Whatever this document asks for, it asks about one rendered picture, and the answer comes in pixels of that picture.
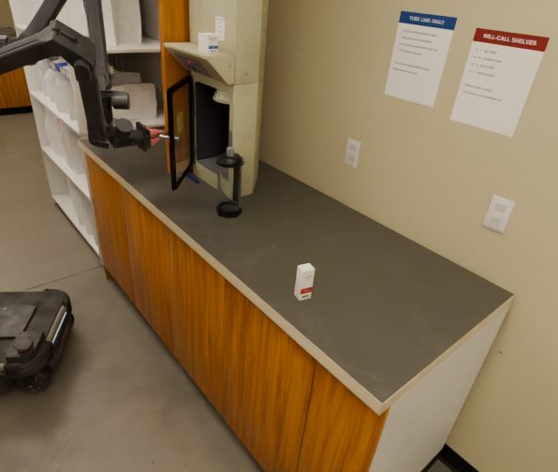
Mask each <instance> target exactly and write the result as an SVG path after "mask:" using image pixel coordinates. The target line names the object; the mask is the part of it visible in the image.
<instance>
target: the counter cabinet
mask: <svg viewBox="0 0 558 472"><path fill-rule="evenodd" d="M86 159H87V165H88V170H89V176H90V183H91V188H92V194H93V200H94V205H95V217H96V223H97V228H98V234H99V240H100V246H101V252H102V258H103V263H104V269H105V275H106V279H107V280H109V279H111V278H114V280H115V281H116V282H117V284H118V285H119V286H120V287H121V289H122V290H123V291H124V292H125V294H126V295H127V297H128V298H129V299H130V300H131V302H132V303H134V305H135V306H136V307H137V308H138V310H139V311H140V312H141V314H142V315H143V316H144V318H145V319H146V320H147V321H148V323H149V324H150V325H151V327H152V328H153V329H154V331H155V332H156V333H157V334H158V336H159V337H160V338H161V340H162V341H163V342H164V343H165V345H166V346H167V347H168V349H169V350H170V351H171V353H172V354H173V355H174V356H175V358H176V359H177V360H178V362H179V363H180V364H181V365H182V367H183V368H184V370H185V371H186V372H187V373H188V374H189V375H190V376H191V378H192V379H193V380H194V381H195V383H196V384H197V385H198V387H199V388H200V389H201V391H202V392H203V393H204V394H205V396H206V397H207V398H208V400H209V401H210V402H211V403H212V405H213V406H214V407H215V409H216V410H217V411H218V413H219V414H220V415H221V416H222V418H223V419H224V420H225V422H226V423H227V424H228V426H229V427H230V428H231V429H232V431H233V432H234V433H235V435H236V436H237V437H238V438H239V439H240V440H241V442H242V443H243V444H244V445H245V447H246V448H247V449H248V451H249V452H250V453H251V454H252V456H253V457H254V458H255V459H256V461H257V462H258V464H259V465H260V466H261V467H262V469H263V470H264V471H265V472H427V471H428V470H429V469H430V468H431V467H432V466H433V464H434V463H435V462H436V460H437V458H438V456H439V454H440V452H441V450H442V448H443V447H444V445H445V443H446V440H447V438H448V435H449V433H450V431H451V429H452V427H453V425H454V423H455V420H456V419H457V417H458V415H459V413H460V411H461V409H462V407H463V404H464V401H465V399H466V397H467V395H468V393H469V391H470V390H471V388H472V386H473V383H474V381H475V379H476V377H477V374H478V372H479V370H480V368H481V366H482V363H483V362H484V360H485V358H486V356H487V354H488V352H489V350H490V348H491V346H492V342H493V340H494V338H495V336H496V334H497V333H498V331H499V329H500V326H501V324H502V322H503V320H504V318H505V316H506V314H507V311H508V309H509V306H510V305H509V306H508V307H507V308H506V309H505V310H504V311H502V312H501V313H500V314H499V315H498V316H496V317H495V318H494V319H493V320H492V321H490V322H489V323H488V324H487V325H486V326H484V327H483V328H482V329H481V330H480V331H479V332H477V333H476V334H475V335H474V336H473V337H471V338H470V339H469V340H468V341H467V342H465V343H464V344H463V345H462V346H461V347H459V348H458V349H457V350H456V351H455V352H453V353H452V354H451V355H450V356H449V357H448V358H446V359H445V360H444V361H443V362H441V363H440V364H439V365H438V366H437V367H436V368H434V369H433V370H432V371H431V372H430V373H429V374H428V375H426V376H425V377H424V378H423V379H422V380H421V381H420V382H419V383H418V384H416V385H415V386H414V387H413V388H412V389H410V390H409V391H408V392H407V393H406V394H404V395H403V396H402V397H401V398H400V399H399V400H397V401H396V402H395V403H394V404H393V405H391V406H390V407H389V408H388V409H387V410H385V411H384V412H383V413H382V414H381V415H379V416H378V415H377V414H376V413H375V412H374V411H373V410H372V409H371V408H370V407H368V406H367V405H366V404H365V403H364V402H362V401H361V399H360V398H359V397H358V396H357V395H356V394H355V393H353V392H352V391H351V390H350V389H349V388H348V387H347V386H345V385H344V384H343V383H342V382H341V381H340V380H339V379H338V378H337V377H335V376H334V375H333V374H332V373H331V372H330V371H329V370H327V369H326V368H325V367H324V366H323V365H322V364H321V363H320V362H319V361H317V360H316V359H315V358H314V357H313V356H312V355H311V354H310V353H308V352H307V351H306V350H305V349H304V348H303V347H302V346H300V345H299V344H298V343H297V342H296V341H295V340H294V339H293V338H292V337H290V336H289V335H288V334H287V333H286V332H285V331H284V330H282V329H281V328H280V327H279V326H278V325H277V324H276V323H275V322H274V321H272V320H271V319H270V318H269V317H268V316H267V315H266V314H264V313H263V312H262V311H261V310H260V309H259V308H258V307H257V306H256V305H254V304H253V303H252V302H251V301H250V300H249V299H248V298H247V297H245V296H244V295H243V294H242V293H241V292H240V291H239V290H238V289H236V288H235V287H234V286H233V285H232V284H231V283H230V282H229V281H228V280H227V279H226V278H225V277H224V276H223V275H222V274H221V273H219V272H218V271H217V270H216V269H215V268H214V267H213V266H212V265H210V264H209V263H208V262H207V261H206V260H205V259H204V258H203V257H201V256H200V255H199V254H198V253H197V252H196V251H195V250H194V249H192V248H191V247H190V246H189V245H188V244H187V243H186V242H185V241H183V240H182V239H181V238H180V237H179V236H178V235H177V234H176V233H174V232H173V231H172V230H171V229H170V228H169V227H168V226H167V225H165V224H164V223H163V222H162V221H161V220H160V219H159V218H158V217H157V216H155V215H154V214H153V213H152V212H151V211H150V210H149V209H147V208H146V207H145V206H144V205H143V204H142V203H141V202H140V201H139V200H137V199H136V198H135V197H134V196H133V195H132V194H131V193H130V192H128V191H127V190H126V189H125V188H124V187H123V186H122V185H121V184H119V183H118V182H117V181H116V180H115V179H114V178H113V177H112V176H110V175H109V174H108V173H107V172H106V171H105V170H104V169H103V168H101V167H100V166H99V165H98V164H97V163H96V162H95V161H94V160H93V159H92V158H91V157H90V156H89V155H88V154H86Z"/></svg>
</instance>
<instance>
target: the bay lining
mask: <svg viewBox="0 0 558 472"><path fill-rule="evenodd" d="M215 91H216V89H215V88H213V87H211V86H209V85H206V84H204V83H201V82H199V81H196V82H195V117H196V159H197V161H198V160H202V159H207V158H212V157H217V156H219V155H221V154H222V153H226V152H227V148H228V136H229V104H223V103H219V102H216V101H214V100H213V96H214V94H215Z"/></svg>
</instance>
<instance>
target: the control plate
mask: <svg viewBox="0 0 558 472"><path fill-rule="evenodd" d="M174 55H175V56H176V57H177V58H178V59H179V60H180V61H181V62H182V63H183V64H184V66H185V67H186V68H187V69H190V70H193V71H195V72H197V73H200V74H202V75H205V76H208V77H210V78H211V77H212V76H211V75H210V74H209V73H208V72H207V71H206V69H205V68H204V67H203V66H202V65H201V64H200V62H199V61H196V60H193V59H190V58H187V57H184V56H181V55H179V54H176V53H174ZM189 61H190V62H191V63H190V62H189ZM195 63H196V64H195ZM188 66H191V68H189V67H188ZM192 66H193V67H194V68H195V69H196V70H194V68H192ZM197 69H198V70H197ZM199 70H201V71H199ZM203 71H204V72H205V73H203Z"/></svg>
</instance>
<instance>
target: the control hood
mask: <svg viewBox="0 0 558 472"><path fill-rule="evenodd" d="M164 45H165V47H166V48H167V49H168V50H169V52H170V53H171V54H172V55H173V56H174V57H175V58H176V59H177V60H178V61H179V63H180V64H181V65H182V66H183V67H184V68H186V67H185V66H184V64H183V63H182V62H181V61H180V60H179V59H178V58H177V57H176V56H175V55H174V53H176V54H179V55H181V56H184V57H187V58H190V59H193V60H196V61H199V62H200V64H201V65H202V66H203V67H204V68H205V69H206V71H207V72H208V73H209V74H210V75H211V76H212V77H211V79H214V80H216V81H220V82H222V83H225V84H228V85H233V84H234V67H235V56H234V55H231V54H228V53H224V52H220V51H218V52H216V53H206V52H199V51H198V45H197V44H193V43H190V42H168V43H164ZM186 69H187V68H186Z"/></svg>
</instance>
